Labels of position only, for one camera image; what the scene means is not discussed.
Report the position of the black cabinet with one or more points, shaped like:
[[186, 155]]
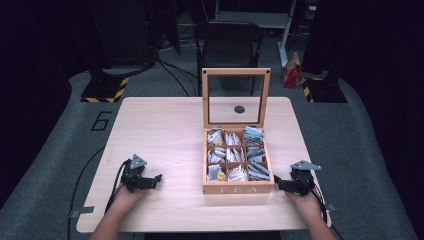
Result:
[[121, 33]]

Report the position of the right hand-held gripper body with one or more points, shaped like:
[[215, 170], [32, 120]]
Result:
[[302, 181]]

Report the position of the group of white red tea packets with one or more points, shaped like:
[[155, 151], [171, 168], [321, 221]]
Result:
[[235, 155]]

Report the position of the person's right hand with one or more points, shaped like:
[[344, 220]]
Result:
[[306, 203]]

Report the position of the grey tape piece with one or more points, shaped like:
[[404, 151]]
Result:
[[83, 211], [330, 207]]

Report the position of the wooden tea box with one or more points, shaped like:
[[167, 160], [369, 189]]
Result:
[[236, 188]]

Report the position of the person's left hand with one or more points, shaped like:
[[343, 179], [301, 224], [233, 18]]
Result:
[[126, 199]]

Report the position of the group of white yellow tea packets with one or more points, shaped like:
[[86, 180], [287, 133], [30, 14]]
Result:
[[215, 155]]

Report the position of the black folding chair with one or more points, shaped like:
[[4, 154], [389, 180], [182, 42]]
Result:
[[228, 36]]

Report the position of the red paper bag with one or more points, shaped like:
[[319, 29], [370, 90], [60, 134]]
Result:
[[292, 74]]

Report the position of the black stand base yellow stripes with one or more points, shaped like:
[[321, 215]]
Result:
[[105, 89], [325, 90]]

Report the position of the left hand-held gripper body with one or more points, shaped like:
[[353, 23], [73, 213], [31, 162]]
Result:
[[133, 173]]

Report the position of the group of grey green tea packets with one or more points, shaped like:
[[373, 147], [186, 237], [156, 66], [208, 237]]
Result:
[[256, 153]]

